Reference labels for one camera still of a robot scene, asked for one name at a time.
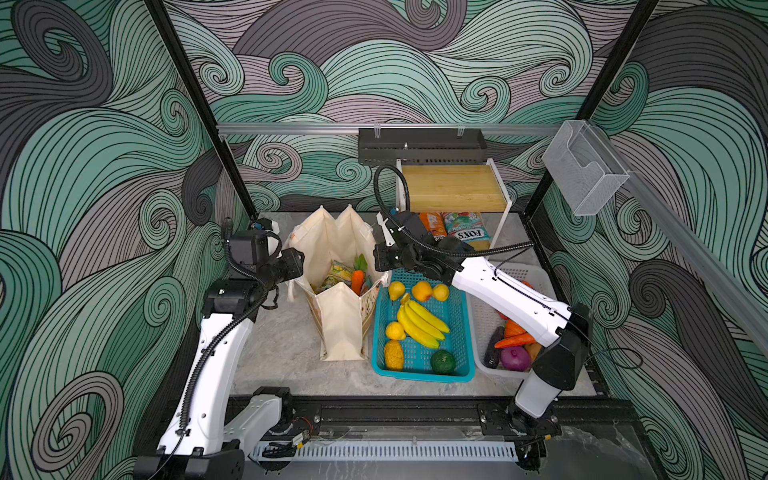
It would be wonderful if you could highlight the yellow green Fox's candy bag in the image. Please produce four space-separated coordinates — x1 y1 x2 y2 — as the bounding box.
315 261 354 294

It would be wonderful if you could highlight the orange carrot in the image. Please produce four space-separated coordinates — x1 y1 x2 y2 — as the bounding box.
494 333 536 349
350 254 368 296

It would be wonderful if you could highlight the yellow banana bunch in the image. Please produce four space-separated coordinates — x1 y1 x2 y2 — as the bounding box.
396 295 450 350

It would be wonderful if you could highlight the cream canvas grocery bag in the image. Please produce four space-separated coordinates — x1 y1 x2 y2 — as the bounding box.
287 206 391 361

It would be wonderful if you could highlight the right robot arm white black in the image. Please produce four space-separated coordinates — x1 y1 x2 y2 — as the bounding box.
373 165 591 437

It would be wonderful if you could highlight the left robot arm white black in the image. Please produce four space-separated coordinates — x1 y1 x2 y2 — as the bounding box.
133 219 304 479

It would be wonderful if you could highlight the orange snack bag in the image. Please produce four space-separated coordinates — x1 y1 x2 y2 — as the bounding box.
419 212 448 241

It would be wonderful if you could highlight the teal Fox's candy bag lower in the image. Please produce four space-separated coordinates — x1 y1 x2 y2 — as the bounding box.
442 212 491 251

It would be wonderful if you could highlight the yellow orange fruit top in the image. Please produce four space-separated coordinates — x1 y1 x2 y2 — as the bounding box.
411 281 433 302

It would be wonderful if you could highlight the yellow lemon right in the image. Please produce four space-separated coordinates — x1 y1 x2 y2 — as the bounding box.
432 284 450 302

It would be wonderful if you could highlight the white wooden two-tier shelf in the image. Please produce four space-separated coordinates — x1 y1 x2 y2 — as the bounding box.
396 159 513 248

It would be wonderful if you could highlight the teal plastic basket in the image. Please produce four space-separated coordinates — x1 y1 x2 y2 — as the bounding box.
372 269 475 383

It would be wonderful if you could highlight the yellow lemon on bananas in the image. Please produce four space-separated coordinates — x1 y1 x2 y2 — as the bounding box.
385 321 407 341

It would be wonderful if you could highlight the white plastic basket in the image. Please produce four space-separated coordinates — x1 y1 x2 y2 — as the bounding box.
453 258 590 390

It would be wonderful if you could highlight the yellow textured pineapple fruit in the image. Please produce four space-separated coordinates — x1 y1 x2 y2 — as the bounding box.
384 340 405 371

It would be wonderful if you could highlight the green avocado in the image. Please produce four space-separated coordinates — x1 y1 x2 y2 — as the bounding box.
430 349 457 375

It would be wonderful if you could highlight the orange small pumpkin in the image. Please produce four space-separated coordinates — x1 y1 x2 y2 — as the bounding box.
504 320 526 338

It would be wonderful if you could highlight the purple red onion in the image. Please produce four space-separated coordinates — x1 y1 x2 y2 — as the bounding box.
500 346 532 372

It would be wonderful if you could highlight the brown potato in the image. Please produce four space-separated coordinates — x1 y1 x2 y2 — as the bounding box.
524 342 543 362

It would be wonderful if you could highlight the black wall-mounted tray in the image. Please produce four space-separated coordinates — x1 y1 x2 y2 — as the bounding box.
357 129 489 166

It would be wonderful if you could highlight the aluminium wall rail back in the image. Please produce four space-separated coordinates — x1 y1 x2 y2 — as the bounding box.
216 122 561 136

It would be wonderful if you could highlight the aluminium wall rail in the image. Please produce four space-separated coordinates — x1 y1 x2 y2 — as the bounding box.
216 122 561 136
591 126 767 350

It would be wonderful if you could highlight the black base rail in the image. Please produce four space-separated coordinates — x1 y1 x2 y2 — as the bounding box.
263 395 640 440

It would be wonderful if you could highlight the white slotted cable duct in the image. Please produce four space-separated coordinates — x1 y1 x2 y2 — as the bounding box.
276 440 518 463

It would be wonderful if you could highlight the clear acrylic wall holder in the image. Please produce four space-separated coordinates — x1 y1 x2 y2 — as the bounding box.
543 120 629 217

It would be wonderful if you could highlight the aluminium wall rail right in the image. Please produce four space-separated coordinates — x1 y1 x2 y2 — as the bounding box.
591 126 767 350

